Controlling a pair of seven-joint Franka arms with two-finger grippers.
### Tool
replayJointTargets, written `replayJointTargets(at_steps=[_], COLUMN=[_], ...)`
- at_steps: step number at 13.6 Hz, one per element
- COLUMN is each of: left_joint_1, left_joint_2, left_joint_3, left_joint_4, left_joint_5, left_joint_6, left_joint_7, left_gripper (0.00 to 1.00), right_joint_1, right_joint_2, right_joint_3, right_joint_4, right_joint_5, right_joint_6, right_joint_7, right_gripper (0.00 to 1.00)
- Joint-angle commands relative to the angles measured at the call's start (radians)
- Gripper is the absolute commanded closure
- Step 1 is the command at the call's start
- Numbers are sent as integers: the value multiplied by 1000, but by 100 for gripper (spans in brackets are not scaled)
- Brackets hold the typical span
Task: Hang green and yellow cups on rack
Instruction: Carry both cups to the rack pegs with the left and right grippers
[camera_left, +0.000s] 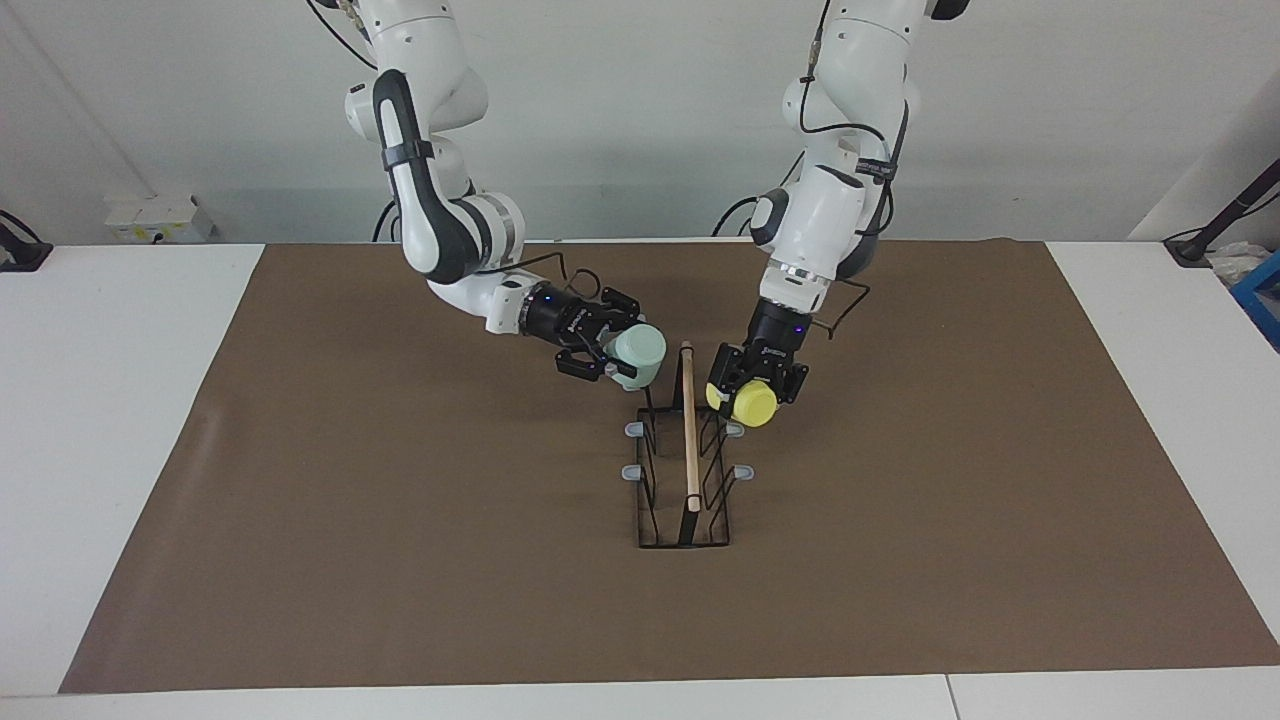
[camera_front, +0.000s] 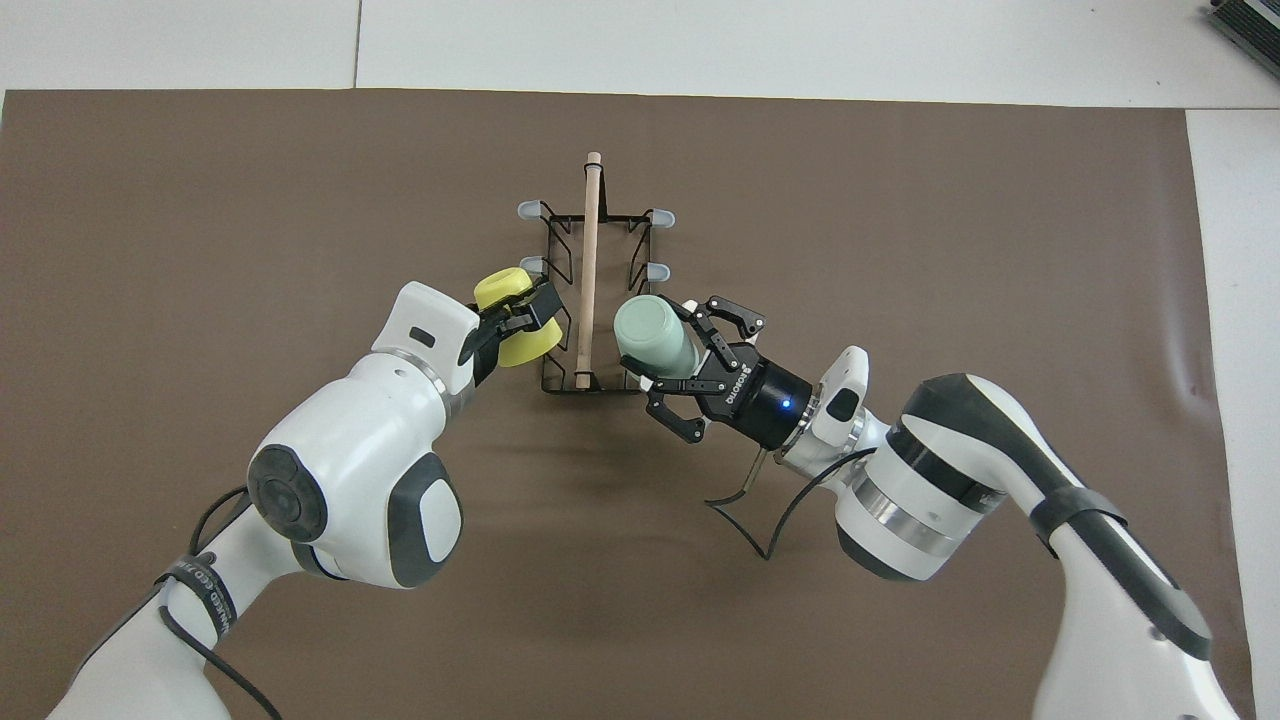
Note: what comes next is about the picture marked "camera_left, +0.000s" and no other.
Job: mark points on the brown table mat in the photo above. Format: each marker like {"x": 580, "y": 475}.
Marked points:
{"x": 400, "y": 550}

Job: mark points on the blue box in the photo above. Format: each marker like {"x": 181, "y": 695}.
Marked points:
{"x": 1262, "y": 300}

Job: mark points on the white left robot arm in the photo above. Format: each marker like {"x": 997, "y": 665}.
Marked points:
{"x": 850, "y": 150}

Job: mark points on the white wall socket box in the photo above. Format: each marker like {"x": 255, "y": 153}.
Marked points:
{"x": 160, "y": 220}

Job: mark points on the yellow plastic cup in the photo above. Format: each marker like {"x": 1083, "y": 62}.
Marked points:
{"x": 755, "y": 405}

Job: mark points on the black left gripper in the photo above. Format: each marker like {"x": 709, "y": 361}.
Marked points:
{"x": 775, "y": 340}

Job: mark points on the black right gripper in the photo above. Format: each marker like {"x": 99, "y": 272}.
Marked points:
{"x": 555, "y": 315}

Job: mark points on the black pole stand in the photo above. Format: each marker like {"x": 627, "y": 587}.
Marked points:
{"x": 1240, "y": 205}

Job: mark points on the pale green plastic cup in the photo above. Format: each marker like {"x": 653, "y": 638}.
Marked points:
{"x": 640, "y": 350}

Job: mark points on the black clamp stand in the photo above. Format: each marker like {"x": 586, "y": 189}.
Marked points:
{"x": 25, "y": 255}

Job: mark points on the clear plastic bag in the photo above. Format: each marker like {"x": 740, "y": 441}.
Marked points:
{"x": 1232, "y": 262}

